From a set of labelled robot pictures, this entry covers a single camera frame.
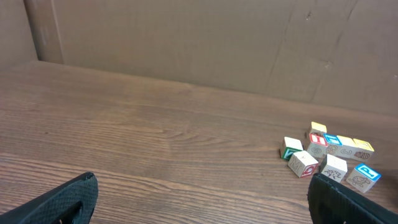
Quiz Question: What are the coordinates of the red letter I block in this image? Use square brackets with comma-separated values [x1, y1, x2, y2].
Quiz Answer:
[305, 133, 328, 158]

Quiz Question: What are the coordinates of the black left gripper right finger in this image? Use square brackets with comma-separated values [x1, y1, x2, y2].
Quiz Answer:
[307, 174, 397, 224]

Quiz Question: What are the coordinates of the white block red side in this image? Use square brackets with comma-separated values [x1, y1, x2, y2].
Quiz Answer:
[288, 151, 318, 178]

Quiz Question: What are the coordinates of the white letter W block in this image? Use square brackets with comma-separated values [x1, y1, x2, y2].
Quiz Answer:
[320, 154, 348, 182]

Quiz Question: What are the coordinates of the yellow block row end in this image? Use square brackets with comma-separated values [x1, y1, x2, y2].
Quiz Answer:
[351, 138, 374, 162]

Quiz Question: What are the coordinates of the yellow block far top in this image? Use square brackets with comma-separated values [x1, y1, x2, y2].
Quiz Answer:
[306, 121, 327, 139]

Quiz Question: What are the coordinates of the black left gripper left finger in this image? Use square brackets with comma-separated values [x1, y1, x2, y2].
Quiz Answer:
[1, 172, 98, 224]

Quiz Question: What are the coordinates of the yellow block middle row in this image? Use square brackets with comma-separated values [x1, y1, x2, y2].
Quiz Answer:
[336, 135, 358, 159]

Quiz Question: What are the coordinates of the blue letter P block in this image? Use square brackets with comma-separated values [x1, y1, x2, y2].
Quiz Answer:
[346, 164, 381, 193]

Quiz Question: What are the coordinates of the white block green side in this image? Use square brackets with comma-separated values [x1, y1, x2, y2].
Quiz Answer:
[280, 136, 303, 161]

